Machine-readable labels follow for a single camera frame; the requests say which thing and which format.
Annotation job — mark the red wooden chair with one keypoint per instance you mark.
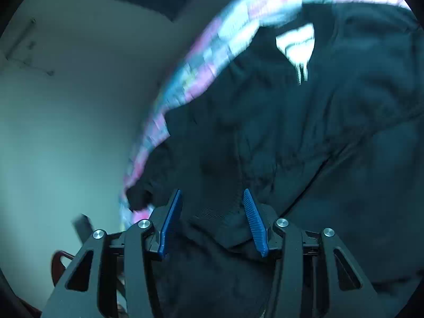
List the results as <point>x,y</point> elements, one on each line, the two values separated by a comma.
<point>61,261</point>

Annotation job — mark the pink and white printed blanket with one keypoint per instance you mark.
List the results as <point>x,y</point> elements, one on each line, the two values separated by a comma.
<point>205,56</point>

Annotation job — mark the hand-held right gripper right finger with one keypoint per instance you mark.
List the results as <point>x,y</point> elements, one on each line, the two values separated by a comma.
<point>255,225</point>

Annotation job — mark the black jacket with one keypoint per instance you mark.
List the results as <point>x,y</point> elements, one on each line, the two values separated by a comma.
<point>298,122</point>

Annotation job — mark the white wall conduit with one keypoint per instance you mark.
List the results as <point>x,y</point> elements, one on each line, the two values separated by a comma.
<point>21,38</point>

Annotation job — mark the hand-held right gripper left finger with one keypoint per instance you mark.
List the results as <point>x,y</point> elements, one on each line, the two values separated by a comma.
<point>171,218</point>

